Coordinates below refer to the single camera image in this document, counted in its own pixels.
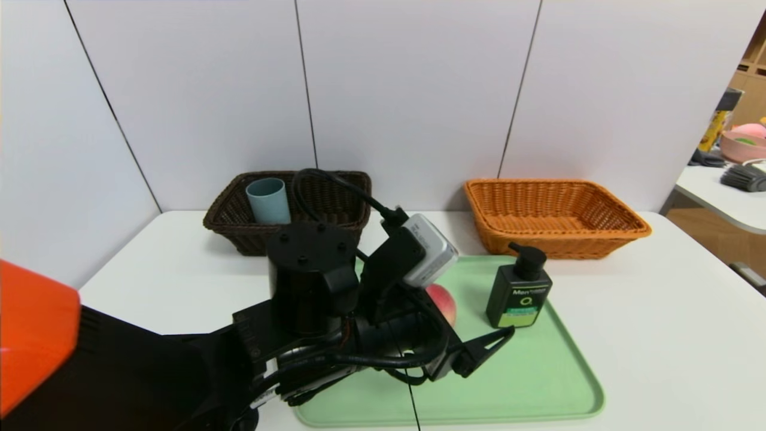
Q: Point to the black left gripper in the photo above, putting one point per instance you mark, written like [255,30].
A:
[450,350]

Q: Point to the black pump soap bottle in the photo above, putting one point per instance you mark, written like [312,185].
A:
[517,299]

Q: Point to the blue-grey plastic cup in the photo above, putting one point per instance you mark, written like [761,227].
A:
[269,203]

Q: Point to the orange and black left arm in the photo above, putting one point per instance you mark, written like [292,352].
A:
[119,371]

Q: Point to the orange wicker basket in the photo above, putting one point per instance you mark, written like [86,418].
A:
[538,242]

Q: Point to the dark brown wicker basket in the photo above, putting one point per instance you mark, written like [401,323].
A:
[230,215]

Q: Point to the light green plastic tray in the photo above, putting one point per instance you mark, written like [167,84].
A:
[526,383]

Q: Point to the red-yellow peach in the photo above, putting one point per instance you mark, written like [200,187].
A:
[444,302]

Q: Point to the white side table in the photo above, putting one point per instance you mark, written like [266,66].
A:
[718,197]

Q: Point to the black flat object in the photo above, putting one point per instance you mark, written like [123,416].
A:
[705,160]

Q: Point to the black brush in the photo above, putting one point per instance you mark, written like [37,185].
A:
[745,178]

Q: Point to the yellow bottle with dark cap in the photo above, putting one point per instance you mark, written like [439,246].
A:
[713,129]

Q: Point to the pink bowl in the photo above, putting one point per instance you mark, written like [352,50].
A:
[739,149]

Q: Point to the pink round toy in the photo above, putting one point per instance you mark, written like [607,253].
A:
[749,130]

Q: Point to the wooden shelf unit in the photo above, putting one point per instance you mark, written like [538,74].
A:
[751,96]

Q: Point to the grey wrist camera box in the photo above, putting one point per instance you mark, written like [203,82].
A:
[432,251]

